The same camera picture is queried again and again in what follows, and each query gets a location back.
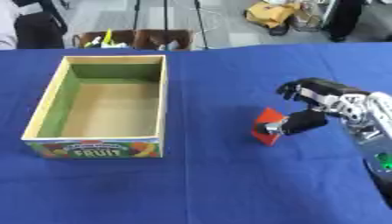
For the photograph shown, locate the brown cardboard box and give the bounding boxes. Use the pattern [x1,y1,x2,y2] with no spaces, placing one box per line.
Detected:
[70,28,195,52]

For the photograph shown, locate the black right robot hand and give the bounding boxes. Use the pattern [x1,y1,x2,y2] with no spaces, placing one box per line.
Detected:
[254,77,373,137]

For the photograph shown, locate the yellow-green toy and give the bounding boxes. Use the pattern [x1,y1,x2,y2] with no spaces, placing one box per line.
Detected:
[82,28,129,49]

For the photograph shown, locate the red rectangular block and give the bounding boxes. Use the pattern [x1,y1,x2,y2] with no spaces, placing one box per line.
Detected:
[249,107,288,147]

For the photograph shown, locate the person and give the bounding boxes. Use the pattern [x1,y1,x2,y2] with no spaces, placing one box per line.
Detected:
[325,0,368,43]
[0,0,69,51]

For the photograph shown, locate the black tripod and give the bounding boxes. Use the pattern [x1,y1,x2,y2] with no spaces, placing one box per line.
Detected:
[131,0,212,51]

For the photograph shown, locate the tan cardboard box green inside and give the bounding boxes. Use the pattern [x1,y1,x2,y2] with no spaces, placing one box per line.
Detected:
[19,54,171,160]

